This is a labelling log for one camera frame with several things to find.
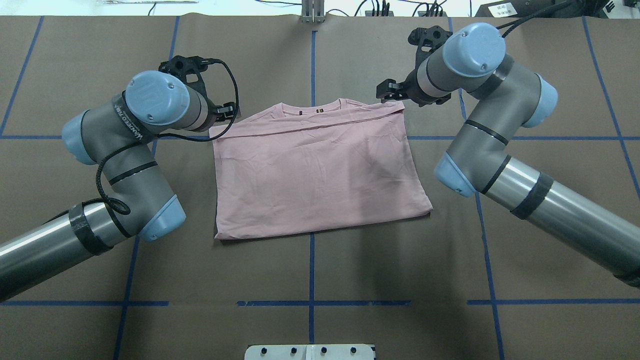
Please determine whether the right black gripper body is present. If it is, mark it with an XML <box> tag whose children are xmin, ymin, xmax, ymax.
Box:
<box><xmin>404</xmin><ymin>26</ymin><xmax>453</xmax><ymax>107</ymax></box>

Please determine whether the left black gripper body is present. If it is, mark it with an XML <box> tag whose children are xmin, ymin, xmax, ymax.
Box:
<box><xmin>158</xmin><ymin>55</ymin><xmax>218</xmax><ymax>132</ymax></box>

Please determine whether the pink Snoopy t-shirt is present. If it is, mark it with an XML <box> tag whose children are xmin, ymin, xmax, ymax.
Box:
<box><xmin>213</xmin><ymin>98</ymin><xmax>434</xmax><ymax>240</ymax></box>

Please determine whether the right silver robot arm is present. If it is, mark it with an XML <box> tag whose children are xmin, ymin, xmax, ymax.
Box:
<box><xmin>375</xmin><ymin>22</ymin><xmax>639</xmax><ymax>289</ymax></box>

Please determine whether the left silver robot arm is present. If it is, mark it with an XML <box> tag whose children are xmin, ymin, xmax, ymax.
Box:
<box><xmin>0</xmin><ymin>55</ymin><xmax>240</xmax><ymax>301</ymax></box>

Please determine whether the black box white label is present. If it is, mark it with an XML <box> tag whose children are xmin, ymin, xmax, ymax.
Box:
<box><xmin>473</xmin><ymin>0</ymin><xmax>556</xmax><ymax>18</ymax></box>

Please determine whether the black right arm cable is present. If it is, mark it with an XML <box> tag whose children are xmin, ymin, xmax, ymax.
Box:
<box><xmin>500</xmin><ymin>0</ymin><xmax>581</xmax><ymax>38</ymax></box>

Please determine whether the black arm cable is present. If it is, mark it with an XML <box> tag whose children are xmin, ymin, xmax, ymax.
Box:
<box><xmin>500</xmin><ymin>0</ymin><xmax>581</xmax><ymax>38</ymax></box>
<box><xmin>42</xmin><ymin>58</ymin><xmax>241</xmax><ymax>223</ymax></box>

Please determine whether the aluminium frame post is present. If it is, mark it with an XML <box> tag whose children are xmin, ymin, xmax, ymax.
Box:
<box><xmin>300</xmin><ymin>0</ymin><xmax>326</xmax><ymax>24</ymax></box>

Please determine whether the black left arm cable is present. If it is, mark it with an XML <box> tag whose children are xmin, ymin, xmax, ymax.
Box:
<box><xmin>42</xmin><ymin>58</ymin><xmax>241</xmax><ymax>223</ymax></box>

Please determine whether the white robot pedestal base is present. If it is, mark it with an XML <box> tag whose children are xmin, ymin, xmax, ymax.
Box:
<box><xmin>244</xmin><ymin>343</ymin><xmax>377</xmax><ymax>360</ymax></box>

